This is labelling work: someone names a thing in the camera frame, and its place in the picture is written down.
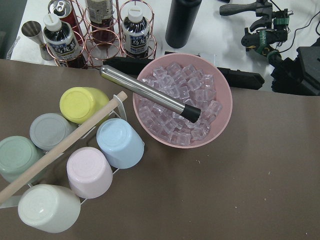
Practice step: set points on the blue cup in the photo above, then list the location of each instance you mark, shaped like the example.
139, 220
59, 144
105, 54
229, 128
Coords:
120, 143

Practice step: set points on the white cup rack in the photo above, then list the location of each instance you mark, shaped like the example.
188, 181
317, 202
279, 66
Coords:
7, 198

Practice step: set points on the pink bowl of ice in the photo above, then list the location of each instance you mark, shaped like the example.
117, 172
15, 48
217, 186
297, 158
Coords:
195, 82

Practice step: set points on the yellow cup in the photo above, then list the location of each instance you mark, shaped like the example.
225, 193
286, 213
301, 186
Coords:
78, 104

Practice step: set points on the pink cup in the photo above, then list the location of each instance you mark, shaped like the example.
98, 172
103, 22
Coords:
89, 173

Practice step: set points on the right tea bottle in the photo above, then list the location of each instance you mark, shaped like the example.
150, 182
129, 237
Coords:
136, 33

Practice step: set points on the tea bottle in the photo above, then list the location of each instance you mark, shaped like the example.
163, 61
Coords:
136, 33
66, 57

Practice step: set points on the black thermos bottle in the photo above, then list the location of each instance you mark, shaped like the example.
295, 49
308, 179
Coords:
180, 22

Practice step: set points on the grey cup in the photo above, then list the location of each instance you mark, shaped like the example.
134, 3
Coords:
49, 129

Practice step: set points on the middle dark bottle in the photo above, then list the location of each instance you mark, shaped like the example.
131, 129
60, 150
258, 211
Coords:
101, 42

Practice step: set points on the left tea bottle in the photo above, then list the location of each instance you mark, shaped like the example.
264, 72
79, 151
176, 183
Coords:
66, 57

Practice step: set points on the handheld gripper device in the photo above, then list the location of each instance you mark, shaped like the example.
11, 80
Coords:
272, 27

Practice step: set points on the white cup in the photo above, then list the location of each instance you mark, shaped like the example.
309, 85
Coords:
49, 208

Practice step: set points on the mint green cup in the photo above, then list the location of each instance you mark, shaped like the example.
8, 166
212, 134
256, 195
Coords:
17, 154

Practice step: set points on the red drink can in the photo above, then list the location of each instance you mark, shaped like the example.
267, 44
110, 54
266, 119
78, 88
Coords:
68, 32

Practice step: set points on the black gripper stand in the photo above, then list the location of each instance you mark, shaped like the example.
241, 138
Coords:
300, 76

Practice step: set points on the steel jigger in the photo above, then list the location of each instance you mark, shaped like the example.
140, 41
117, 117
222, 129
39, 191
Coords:
33, 30

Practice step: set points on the copper wire bottle rack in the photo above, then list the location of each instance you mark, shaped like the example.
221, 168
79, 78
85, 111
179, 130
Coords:
118, 21

